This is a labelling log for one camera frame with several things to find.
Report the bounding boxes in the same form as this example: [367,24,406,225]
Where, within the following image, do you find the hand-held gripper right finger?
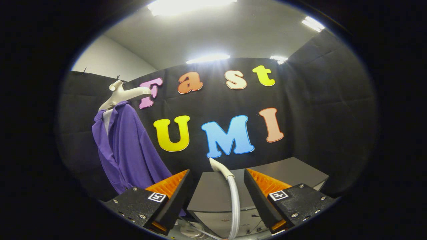
[244,168,337,234]

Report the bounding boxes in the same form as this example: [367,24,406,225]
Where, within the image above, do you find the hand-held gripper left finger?
[103,169,192,235]

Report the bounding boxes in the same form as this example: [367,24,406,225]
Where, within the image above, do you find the cream garment steamer base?
[180,222,204,239]

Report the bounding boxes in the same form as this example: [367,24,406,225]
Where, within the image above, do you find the purple jacket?
[92,101,186,217]

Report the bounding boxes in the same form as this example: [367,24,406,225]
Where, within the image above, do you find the white shirt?
[102,108,114,134]

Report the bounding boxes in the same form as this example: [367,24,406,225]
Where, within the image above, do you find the cream clothes hanger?
[98,80,152,112]

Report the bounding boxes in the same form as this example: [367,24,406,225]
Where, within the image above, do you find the grey cabinet with dark top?
[187,157,330,239]

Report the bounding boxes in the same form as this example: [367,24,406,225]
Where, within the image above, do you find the black backdrop cloth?
[124,57,296,200]

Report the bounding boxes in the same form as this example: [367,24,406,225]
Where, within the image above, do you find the black quilted side cloth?
[57,71,134,200]
[287,28,379,197]

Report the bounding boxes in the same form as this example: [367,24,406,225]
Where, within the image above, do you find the long ceiling light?
[186,54,231,64]

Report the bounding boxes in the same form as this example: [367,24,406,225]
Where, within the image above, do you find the ceiling light panel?
[302,16,326,33]

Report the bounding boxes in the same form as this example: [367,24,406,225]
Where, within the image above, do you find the large square ceiling light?
[147,0,237,16]

